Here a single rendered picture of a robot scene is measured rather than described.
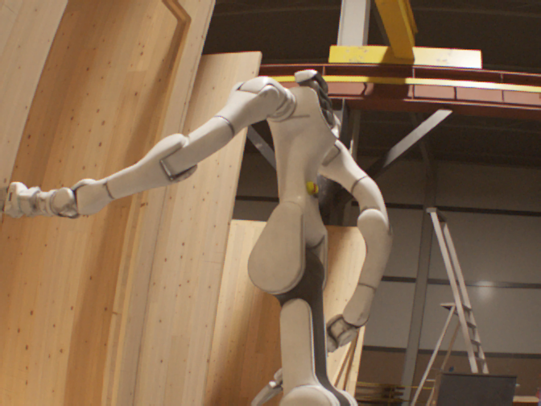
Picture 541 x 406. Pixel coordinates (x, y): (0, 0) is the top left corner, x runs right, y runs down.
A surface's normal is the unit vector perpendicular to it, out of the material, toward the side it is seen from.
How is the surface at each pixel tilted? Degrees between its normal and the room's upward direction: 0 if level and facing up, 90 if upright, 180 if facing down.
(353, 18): 90
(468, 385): 90
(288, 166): 90
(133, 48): 90
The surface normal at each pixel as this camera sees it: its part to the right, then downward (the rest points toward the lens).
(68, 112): -0.30, -0.29
